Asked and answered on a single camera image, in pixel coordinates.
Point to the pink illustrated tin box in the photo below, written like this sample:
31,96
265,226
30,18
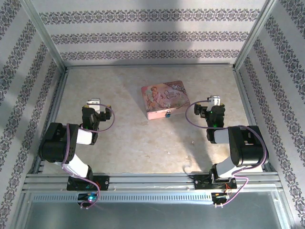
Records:
164,97

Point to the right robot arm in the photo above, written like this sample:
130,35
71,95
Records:
247,150

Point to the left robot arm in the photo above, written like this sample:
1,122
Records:
57,143

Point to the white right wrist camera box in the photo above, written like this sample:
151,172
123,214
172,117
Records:
214,99

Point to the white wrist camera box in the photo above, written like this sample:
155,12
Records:
214,99
94,102

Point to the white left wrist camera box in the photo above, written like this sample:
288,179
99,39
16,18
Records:
94,102

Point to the aluminium side rail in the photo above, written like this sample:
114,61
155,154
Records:
51,119
250,105

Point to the thin aluminium table rail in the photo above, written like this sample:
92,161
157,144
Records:
147,66

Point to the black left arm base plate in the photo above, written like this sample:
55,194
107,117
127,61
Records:
78,184

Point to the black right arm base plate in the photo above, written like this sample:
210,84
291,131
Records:
202,183

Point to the aluminium corner post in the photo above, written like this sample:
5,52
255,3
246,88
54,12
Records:
253,35
45,35

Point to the wide aluminium frame rail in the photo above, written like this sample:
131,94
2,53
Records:
147,181

